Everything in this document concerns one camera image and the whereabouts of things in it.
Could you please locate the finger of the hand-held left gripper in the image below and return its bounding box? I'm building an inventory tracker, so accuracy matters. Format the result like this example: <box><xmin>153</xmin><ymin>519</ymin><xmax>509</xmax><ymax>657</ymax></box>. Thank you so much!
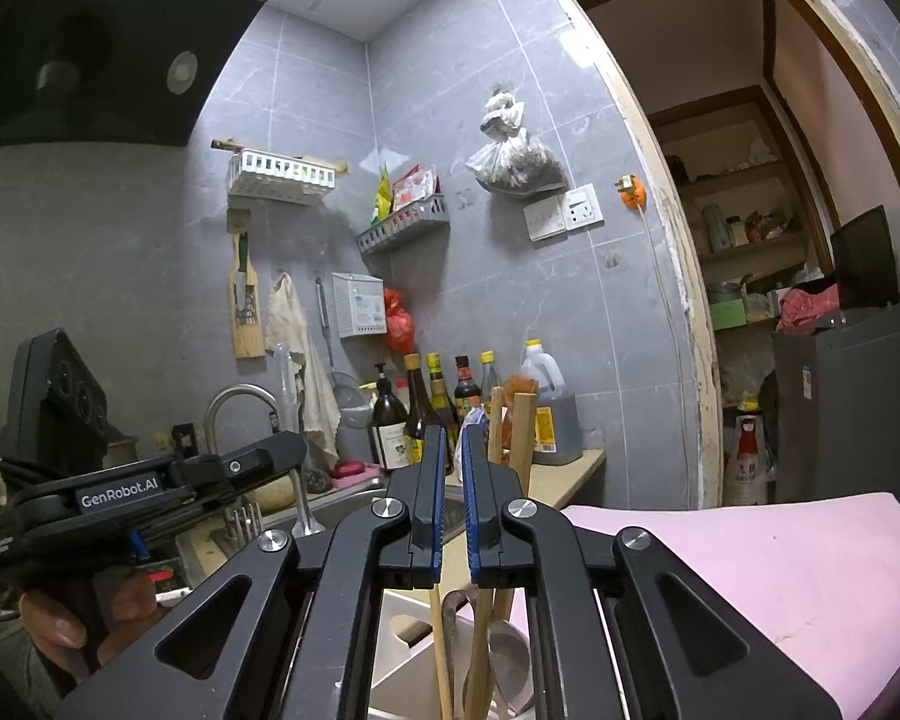
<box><xmin>15</xmin><ymin>431</ymin><xmax>308</xmax><ymax>552</ymax></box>
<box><xmin>105</xmin><ymin>452</ymin><xmax>200</xmax><ymax>482</ymax></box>

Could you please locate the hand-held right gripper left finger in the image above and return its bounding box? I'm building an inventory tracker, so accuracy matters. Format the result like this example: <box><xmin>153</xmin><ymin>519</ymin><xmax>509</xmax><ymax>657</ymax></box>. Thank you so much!
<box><xmin>58</xmin><ymin>426</ymin><xmax>447</xmax><ymax>720</ymax></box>

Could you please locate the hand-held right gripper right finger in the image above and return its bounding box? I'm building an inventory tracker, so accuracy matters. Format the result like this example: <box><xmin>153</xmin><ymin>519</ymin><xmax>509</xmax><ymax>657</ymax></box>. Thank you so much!
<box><xmin>463</xmin><ymin>426</ymin><xmax>842</xmax><ymax>720</ymax></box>

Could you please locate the wooden chopstick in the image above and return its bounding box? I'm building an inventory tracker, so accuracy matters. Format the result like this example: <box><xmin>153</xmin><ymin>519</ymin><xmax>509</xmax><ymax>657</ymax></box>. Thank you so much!
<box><xmin>489</xmin><ymin>386</ymin><xmax>506</xmax><ymax>466</ymax></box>
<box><xmin>461</xmin><ymin>392</ymin><xmax>539</xmax><ymax>720</ymax></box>
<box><xmin>430</xmin><ymin>585</ymin><xmax>456</xmax><ymax>720</ymax></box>

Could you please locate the white utensil holder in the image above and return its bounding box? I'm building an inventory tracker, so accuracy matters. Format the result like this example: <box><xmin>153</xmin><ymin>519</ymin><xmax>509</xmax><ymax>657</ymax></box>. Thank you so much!
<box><xmin>337</xmin><ymin>589</ymin><xmax>542</xmax><ymax>720</ymax></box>

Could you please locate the metal spoon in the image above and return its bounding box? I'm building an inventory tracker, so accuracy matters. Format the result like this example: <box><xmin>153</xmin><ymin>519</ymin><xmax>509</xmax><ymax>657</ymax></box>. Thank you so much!
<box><xmin>486</xmin><ymin>617</ymin><xmax>535</xmax><ymax>710</ymax></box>

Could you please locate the person's left hand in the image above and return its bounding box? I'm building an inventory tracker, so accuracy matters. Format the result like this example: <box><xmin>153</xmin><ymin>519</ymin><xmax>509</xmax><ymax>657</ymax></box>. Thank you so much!
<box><xmin>19</xmin><ymin>568</ymin><xmax>160</xmax><ymax>676</ymax></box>

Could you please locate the dark pump bottle white label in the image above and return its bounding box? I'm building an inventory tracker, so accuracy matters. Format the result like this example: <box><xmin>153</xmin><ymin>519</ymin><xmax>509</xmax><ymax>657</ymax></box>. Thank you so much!
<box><xmin>370</xmin><ymin>362</ymin><xmax>413</xmax><ymax>472</ymax></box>

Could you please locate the white blue packet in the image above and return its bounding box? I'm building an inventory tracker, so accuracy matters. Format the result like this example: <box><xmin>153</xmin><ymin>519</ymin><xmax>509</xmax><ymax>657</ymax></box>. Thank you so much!
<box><xmin>454</xmin><ymin>405</ymin><xmax>490</xmax><ymax>470</ymax></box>

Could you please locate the brown glass bottle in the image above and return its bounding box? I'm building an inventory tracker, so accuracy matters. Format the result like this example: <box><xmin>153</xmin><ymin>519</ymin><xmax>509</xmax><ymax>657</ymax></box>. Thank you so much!
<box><xmin>403</xmin><ymin>352</ymin><xmax>430</xmax><ymax>466</ymax></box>

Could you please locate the steel kitchen sink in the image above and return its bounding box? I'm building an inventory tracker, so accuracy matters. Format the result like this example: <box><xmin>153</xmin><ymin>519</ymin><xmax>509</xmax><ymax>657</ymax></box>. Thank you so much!
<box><xmin>172</xmin><ymin>474</ymin><xmax>391</xmax><ymax>586</ymax></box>

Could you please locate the yellow cap sauce bottle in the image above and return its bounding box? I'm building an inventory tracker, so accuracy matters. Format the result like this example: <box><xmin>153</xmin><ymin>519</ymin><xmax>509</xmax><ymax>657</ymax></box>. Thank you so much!
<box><xmin>478</xmin><ymin>349</ymin><xmax>500</xmax><ymax>421</ymax></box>
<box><xmin>425</xmin><ymin>351</ymin><xmax>460</xmax><ymax>475</ymax></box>

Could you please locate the dark bottle red label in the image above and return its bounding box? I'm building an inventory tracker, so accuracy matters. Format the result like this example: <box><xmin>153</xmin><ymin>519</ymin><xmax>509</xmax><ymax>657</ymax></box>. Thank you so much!
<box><xmin>452</xmin><ymin>355</ymin><xmax>482</xmax><ymax>427</ymax></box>

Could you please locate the dark liquid plastic jug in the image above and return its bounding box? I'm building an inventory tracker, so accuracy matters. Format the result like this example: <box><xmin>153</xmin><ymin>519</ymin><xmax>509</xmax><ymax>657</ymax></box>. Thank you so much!
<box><xmin>521</xmin><ymin>339</ymin><xmax>584</xmax><ymax>466</ymax></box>

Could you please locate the grey metal utensil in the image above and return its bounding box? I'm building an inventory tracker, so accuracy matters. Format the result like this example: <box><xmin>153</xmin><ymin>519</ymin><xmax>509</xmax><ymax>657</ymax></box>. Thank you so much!
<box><xmin>442</xmin><ymin>590</ymin><xmax>482</xmax><ymax>638</ymax></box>

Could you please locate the chrome faucet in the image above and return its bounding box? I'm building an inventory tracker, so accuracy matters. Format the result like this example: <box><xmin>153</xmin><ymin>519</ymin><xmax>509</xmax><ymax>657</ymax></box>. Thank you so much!
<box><xmin>204</xmin><ymin>382</ymin><xmax>325</xmax><ymax>539</ymax></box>

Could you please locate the metal mesh strainer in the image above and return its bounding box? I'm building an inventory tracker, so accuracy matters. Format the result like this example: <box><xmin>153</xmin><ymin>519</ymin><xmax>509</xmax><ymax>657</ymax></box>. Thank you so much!
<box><xmin>313</xmin><ymin>277</ymin><xmax>374</xmax><ymax>430</ymax></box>

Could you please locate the wooden knife holder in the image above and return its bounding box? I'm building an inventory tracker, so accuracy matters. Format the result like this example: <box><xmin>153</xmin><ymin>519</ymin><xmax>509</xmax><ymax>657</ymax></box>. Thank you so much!
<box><xmin>229</xmin><ymin>229</ymin><xmax>267</xmax><ymax>359</ymax></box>

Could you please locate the red plastic bag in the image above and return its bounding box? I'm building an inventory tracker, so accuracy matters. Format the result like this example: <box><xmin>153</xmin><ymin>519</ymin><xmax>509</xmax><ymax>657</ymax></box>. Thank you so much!
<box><xmin>381</xmin><ymin>287</ymin><xmax>418</xmax><ymax>356</ymax></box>

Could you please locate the kitchen knife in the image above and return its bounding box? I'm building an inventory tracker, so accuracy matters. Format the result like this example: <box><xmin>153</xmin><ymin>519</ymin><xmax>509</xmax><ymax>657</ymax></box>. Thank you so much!
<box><xmin>236</xmin><ymin>231</ymin><xmax>261</xmax><ymax>327</ymax></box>

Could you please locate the beige hanging towel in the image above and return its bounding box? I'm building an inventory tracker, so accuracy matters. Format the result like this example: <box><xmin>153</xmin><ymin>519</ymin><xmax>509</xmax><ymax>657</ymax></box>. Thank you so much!
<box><xmin>265</xmin><ymin>272</ymin><xmax>344</xmax><ymax>470</ymax></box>

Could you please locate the red label floor bottle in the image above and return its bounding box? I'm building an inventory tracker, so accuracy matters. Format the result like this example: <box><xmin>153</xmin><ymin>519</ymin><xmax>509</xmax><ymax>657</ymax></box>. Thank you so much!
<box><xmin>722</xmin><ymin>397</ymin><xmax>772</xmax><ymax>509</ymax></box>

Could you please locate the pink floral table mat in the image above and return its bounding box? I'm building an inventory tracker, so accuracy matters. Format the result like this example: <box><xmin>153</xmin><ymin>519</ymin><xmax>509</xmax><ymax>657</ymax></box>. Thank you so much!
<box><xmin>561</xmin><ymin>491</ymin><xmax>900</xmax><ymax>720</ymax></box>

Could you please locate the yellow green packet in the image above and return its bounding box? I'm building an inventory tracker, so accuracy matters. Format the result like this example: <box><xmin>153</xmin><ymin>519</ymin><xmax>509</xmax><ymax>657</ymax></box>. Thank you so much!
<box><xmin>373</xmin><ymin>163</ymin><xmax>395</xmax><ymax>224</ymax></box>

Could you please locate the red snack packet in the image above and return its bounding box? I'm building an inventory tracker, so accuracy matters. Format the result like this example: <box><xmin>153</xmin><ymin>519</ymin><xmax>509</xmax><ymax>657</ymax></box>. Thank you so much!
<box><xmin>391</xmin><ymin>167</ymin><xmax>440</xmax><ymax>212</ymax></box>

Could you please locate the knotted hanging plastic bag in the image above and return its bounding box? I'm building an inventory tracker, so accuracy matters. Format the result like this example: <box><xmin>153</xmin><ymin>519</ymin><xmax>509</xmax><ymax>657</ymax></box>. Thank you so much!
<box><xmin>465</xmin><ymin>88</ymin><xmax>569</xmax><ymax>197</ymax></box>

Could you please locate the black range hood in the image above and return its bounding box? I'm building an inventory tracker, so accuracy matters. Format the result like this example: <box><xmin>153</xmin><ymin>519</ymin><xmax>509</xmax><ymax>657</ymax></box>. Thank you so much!
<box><xmin>0</xmin><ymin>0</ymin><xmax>271</xmax><ymax>152</ymax></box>

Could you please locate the grey thermos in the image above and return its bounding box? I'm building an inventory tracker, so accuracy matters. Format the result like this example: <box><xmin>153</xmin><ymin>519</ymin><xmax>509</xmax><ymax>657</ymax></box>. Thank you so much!
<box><xmin>703</xmin><ymin>202</ymin><xmax>730</xmax><ymax>254</ymax></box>

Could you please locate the grey washing machine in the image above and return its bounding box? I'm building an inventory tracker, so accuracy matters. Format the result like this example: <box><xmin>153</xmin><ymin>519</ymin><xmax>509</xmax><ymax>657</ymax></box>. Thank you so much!
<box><xmin>771</xmin><ymin>298</ymin><xmax>900</xmax><ymax>515</ymax></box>

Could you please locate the wooden pantry shelf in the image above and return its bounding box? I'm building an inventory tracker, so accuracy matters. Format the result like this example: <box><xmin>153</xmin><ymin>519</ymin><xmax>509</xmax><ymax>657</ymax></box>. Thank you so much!
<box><xmin>649</xmin><ymin>86</ymin><xmax>833</xmax><ymax>331</ymax></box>

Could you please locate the red pink cloth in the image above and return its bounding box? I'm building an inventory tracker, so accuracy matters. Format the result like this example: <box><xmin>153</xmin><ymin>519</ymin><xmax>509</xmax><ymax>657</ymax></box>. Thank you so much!
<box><xmin>776</xmin><ymin>281</ymin><xmax>841</xmax><ymax>335</ymax></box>

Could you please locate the white wall box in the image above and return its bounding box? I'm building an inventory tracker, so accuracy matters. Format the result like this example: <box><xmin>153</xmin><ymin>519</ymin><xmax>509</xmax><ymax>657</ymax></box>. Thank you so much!
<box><xmin>331</xmin><ymin>271</ymin><xmax>388</xmax><ymax>338</ymax></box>

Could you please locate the worn wooden door frame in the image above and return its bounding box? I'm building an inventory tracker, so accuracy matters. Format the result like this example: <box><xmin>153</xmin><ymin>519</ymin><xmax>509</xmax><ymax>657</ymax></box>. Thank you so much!
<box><xmin>549</xmin><ymin>0</ymin><xmax>900</xmax><ymax>511</ymax></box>

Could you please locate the grey wall basket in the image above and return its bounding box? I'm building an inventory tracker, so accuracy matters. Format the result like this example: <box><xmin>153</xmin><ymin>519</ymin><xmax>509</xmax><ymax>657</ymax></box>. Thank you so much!
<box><xmin>356</xmin><ymin>193</ymin><xmax>451</xmax><ymax>256</ymax></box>

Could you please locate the white switch panel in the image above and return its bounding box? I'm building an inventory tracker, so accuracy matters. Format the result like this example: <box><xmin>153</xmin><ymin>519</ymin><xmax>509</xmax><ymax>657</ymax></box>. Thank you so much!
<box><xmin>523</xmin><ymin>195</ymin><xmax>569</xmax><ymax>242</ymax></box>

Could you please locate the white wall socket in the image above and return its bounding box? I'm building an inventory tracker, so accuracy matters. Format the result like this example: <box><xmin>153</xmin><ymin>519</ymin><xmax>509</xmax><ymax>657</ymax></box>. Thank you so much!
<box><xmin>562</xmin><ymin>184</ymin><xmax>605</xmax><ymax>231</ymax></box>

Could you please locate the white wall basket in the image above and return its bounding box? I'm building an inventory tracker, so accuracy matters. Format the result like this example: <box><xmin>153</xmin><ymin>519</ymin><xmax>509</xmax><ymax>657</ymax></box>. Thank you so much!
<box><xmin>227</xmin><ymin>150</ymin><xmax>338</xmax><ymax>205</ymax></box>

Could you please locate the orange wall plug with cable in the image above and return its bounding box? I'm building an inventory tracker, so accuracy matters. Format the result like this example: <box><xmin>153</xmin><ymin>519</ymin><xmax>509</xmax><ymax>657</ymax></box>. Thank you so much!
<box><xmin>616</xmin><ymin>174</ymin><xmax>695</xmax><ymax>391</ymax></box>

